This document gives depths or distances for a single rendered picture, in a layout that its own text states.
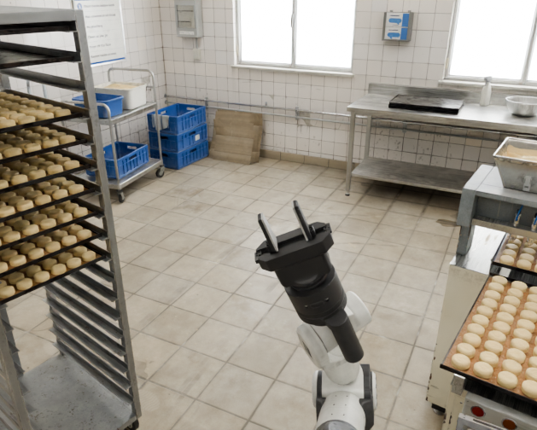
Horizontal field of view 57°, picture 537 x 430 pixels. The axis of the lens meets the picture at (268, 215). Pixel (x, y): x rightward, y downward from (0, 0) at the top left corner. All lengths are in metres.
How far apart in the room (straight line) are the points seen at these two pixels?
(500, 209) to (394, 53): 3.34
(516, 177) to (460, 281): 0.48
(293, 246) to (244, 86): 5.23
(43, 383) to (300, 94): 4.02
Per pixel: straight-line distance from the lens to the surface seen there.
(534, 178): 2.06
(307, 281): 0.78
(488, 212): 2.16
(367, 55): 5.34
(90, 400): 2.58
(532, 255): 2.24
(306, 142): 5.74
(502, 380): 1.54
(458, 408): 1.65
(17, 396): 2.02
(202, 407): 2.64
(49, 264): 1.96
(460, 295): 2.25
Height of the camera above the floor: 1.89
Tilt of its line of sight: 25 degrees down
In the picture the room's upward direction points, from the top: straight up
